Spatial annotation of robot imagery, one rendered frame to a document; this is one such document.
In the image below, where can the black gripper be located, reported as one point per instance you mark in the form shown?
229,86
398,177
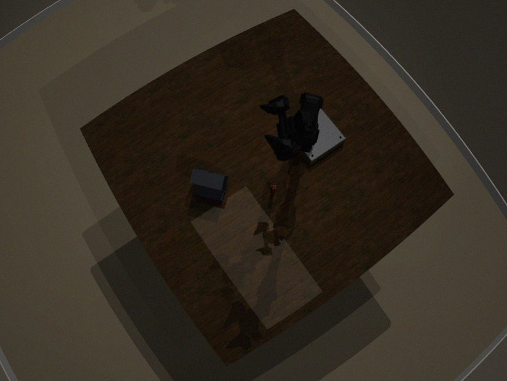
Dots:
284,146

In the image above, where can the dark grey sloped panel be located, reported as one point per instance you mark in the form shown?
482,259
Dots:
208,184

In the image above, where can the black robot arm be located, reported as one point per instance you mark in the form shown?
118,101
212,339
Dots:
306,120

